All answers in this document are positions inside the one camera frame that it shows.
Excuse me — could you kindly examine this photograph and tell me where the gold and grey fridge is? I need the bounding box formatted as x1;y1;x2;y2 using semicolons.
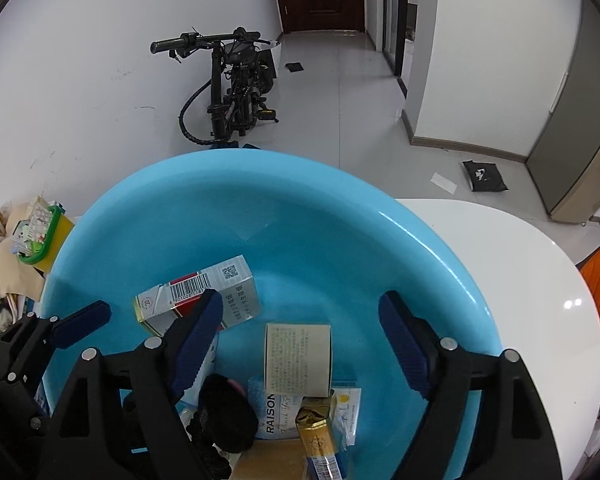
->
525;0;600;223

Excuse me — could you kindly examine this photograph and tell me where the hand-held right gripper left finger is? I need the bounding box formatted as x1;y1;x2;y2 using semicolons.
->
37;287;226;480

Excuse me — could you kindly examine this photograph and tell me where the yellow and green bin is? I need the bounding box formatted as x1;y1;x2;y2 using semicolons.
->
12;202;76;272

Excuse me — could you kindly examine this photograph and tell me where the beige cloth bag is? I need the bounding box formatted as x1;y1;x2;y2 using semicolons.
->
0;205;48;301

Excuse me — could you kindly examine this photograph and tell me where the gold and blue pack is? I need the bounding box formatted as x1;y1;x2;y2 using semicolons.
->
295;395;343;480

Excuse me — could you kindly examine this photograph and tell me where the black framed glass door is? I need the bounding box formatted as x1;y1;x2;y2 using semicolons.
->
381;0;421;78

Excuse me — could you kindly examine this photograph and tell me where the blue plastic basin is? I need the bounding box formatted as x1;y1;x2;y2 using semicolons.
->
30;149;503;480

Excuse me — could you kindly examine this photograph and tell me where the black folding bicycle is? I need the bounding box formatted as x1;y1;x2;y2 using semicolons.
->
150;26;281;148

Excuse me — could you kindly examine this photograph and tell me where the red and white cigarette box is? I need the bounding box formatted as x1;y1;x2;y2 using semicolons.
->
133;255;262;337

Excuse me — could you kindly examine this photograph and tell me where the bundle of white sachets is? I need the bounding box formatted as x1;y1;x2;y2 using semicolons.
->
12;196;56;256

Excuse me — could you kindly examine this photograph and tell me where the black scrunchie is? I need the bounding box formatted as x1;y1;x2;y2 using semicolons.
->
186;372;260;480

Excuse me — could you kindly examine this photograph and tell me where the black bag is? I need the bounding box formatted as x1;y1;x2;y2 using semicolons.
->
461;159;509;193

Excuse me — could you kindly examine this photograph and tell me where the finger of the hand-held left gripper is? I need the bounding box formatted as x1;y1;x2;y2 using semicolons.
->
5;300;112;377

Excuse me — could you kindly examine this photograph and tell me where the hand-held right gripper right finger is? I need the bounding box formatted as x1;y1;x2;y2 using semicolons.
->
378;290;563;480

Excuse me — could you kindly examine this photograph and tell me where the blue and white sachet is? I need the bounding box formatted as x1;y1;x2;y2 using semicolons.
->
247;375;362;448

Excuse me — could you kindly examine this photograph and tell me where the white printed paper box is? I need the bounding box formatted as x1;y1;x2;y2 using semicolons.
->
264;323;333;397

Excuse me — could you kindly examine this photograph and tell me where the white paper sheet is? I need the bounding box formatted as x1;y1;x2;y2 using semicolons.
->
430;172;458;194

